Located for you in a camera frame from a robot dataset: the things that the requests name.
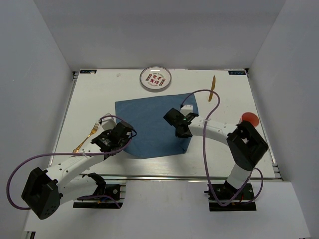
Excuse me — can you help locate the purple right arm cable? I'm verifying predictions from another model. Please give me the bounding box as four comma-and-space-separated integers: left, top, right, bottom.
179, 89, 264, 207

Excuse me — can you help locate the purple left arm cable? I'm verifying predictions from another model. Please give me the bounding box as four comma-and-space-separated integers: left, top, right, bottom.
6, 115, 133, 210

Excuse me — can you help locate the gold fork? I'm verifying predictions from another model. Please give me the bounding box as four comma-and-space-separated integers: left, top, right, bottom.
72, 122, 99, 153

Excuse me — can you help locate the red plastic cup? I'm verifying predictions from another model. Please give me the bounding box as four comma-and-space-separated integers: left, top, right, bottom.
239, 112, 260, 127

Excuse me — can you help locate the gold knife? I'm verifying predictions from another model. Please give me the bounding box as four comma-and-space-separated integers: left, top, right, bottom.
208, 75, 216, 102

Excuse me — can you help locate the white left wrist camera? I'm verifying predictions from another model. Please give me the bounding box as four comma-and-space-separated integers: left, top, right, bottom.
98, 113, 116, 130

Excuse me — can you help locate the left blue corner label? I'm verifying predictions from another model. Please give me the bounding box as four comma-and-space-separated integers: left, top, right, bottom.
79, 69, 97, 74

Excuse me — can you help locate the blue cloth napkin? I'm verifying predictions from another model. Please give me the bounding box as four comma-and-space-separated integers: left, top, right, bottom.
115, 94, 190, 159

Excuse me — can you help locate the right blue corner label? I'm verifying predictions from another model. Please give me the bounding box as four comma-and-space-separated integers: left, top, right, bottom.
228, 71, 246, 75

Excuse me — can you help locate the white patterned plate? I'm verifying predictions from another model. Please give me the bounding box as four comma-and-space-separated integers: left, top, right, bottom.
139, 66, 172, 92

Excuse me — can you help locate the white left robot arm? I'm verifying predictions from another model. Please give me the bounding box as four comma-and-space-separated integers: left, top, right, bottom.
22, 121, 135, 220

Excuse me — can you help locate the blue corner label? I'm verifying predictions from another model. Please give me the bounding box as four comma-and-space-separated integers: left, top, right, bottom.
228, 71, 246, 75
79, 69, 97, 74

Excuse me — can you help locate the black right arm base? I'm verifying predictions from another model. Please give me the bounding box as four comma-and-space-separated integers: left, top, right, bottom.
203, 183, 257, 213

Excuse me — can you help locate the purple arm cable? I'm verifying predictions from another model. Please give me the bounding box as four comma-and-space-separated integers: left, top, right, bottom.
6, 115, 133, 210
179, 89, 264, 207

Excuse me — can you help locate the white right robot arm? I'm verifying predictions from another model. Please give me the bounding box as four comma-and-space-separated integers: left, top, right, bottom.
163, 108, 269, 199

